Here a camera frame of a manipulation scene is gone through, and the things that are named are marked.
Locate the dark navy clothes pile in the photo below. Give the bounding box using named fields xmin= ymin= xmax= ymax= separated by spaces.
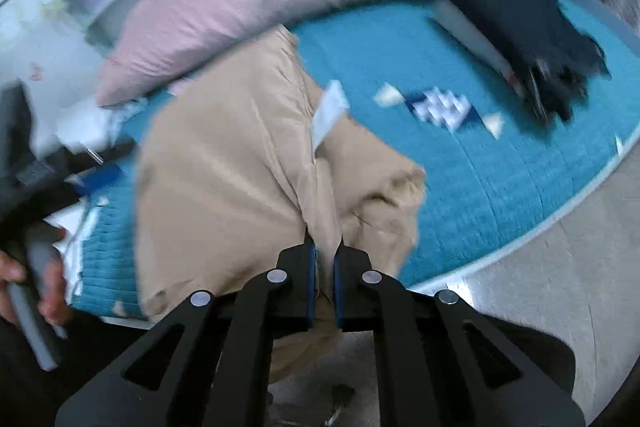
xmin=449 ymin=0 xmax=610 ymax=124

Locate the black left sleeve forearm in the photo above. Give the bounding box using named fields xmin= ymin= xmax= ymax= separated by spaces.
xmin=1 ymin=311 xmax=145 ymax=426

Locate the teal candy-pattern bedspread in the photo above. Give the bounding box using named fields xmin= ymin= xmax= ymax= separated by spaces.
xmin=68 ymin=0 xmax=639 ymax=321

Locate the beige padded jacket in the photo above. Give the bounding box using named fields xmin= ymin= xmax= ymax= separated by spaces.
xmin=134 ymin=26 xmax=425 ymax=381

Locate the grey white folded garment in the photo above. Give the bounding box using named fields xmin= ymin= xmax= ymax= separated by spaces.
xmin=433 ymin=0 xmax=525 ymax=98

